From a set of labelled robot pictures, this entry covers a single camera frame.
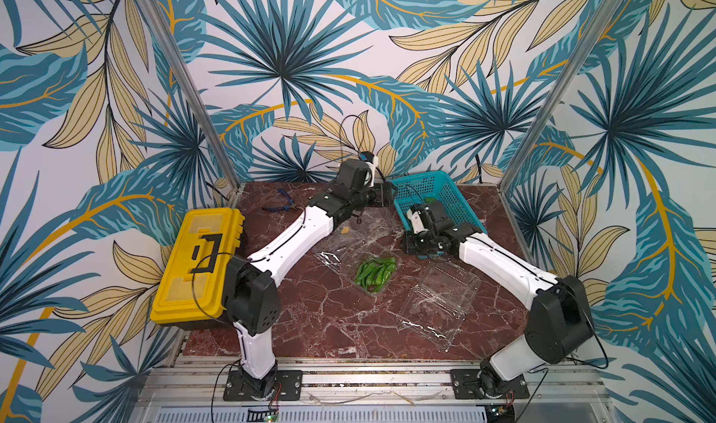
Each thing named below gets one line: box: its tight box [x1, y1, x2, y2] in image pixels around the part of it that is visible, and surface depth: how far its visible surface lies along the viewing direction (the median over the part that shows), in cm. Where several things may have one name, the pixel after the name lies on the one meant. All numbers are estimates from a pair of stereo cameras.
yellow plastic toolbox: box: [150, 207, 246, 330], surface depth 83 cm
